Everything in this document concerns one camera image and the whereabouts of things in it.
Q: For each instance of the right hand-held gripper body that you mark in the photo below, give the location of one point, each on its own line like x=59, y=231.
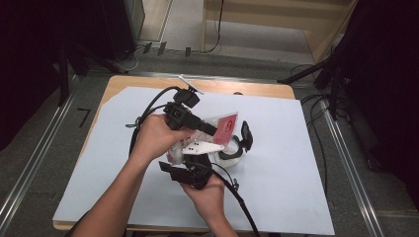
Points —
x=197, y=171

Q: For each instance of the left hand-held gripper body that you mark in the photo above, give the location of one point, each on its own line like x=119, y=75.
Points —
x=179, y=115

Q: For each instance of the red and white pouch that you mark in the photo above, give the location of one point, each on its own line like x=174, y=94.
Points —
x=227, y=126

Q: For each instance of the person's right hand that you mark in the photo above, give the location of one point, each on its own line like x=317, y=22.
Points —
x=209, y=197

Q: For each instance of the person's left hand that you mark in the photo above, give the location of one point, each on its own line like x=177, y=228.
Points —
x=154, y=138

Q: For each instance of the wooden table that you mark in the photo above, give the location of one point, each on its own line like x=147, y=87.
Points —
x=230, y=87

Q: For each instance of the small black block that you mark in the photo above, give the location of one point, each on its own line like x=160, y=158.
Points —
x=147, y=48
x=162, y=48
x=188, y=52

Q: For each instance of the white paper sheet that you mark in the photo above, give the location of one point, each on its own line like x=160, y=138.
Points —
x=280, y=171

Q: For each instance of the black cabinet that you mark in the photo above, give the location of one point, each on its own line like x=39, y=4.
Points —
x=122, y=26

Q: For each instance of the black metal stand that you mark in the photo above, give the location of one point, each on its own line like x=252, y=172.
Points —
x=64, y=72

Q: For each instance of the black tripod stand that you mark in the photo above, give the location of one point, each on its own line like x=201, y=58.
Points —
x=316, y=69

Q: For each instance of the wooden shelf unit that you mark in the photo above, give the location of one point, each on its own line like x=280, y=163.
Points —
x=280, y=19

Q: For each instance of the black curtain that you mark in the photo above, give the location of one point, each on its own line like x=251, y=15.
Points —
x=29, y=49
x=388, y=82

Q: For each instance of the metal floor rail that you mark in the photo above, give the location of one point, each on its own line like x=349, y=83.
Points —
x=36, y=154
x=349, y=171

